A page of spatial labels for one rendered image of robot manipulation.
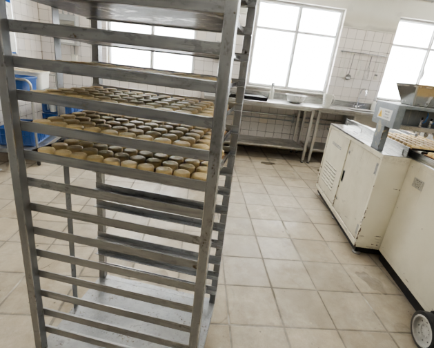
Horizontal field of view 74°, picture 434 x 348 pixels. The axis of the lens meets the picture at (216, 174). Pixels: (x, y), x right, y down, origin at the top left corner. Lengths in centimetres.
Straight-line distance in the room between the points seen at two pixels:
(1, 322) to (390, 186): 248
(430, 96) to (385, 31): 355
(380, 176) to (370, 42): 368
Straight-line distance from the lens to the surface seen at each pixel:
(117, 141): 88
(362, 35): 571
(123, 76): 84
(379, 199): 245
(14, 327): 186
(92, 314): 160
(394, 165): 239
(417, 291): 228
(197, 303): 101
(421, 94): 240
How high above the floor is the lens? 128
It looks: 20 degrees down
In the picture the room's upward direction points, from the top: 7 degrees clockwise
